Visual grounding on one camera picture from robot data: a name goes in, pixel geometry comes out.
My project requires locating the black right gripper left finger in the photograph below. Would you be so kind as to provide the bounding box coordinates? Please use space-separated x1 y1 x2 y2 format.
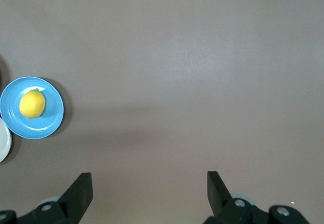
0 172 93 224

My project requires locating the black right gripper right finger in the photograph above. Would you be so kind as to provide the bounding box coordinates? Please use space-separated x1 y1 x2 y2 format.
204 171 311 224

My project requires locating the yellow lemon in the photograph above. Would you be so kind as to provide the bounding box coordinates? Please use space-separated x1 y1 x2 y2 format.
19 88 46 119

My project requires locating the blue round plate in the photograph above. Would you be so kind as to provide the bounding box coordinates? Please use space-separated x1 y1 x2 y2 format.
0 76 65 140

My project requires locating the beige round plate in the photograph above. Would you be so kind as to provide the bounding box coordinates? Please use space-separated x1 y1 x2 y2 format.
0 117 13 163

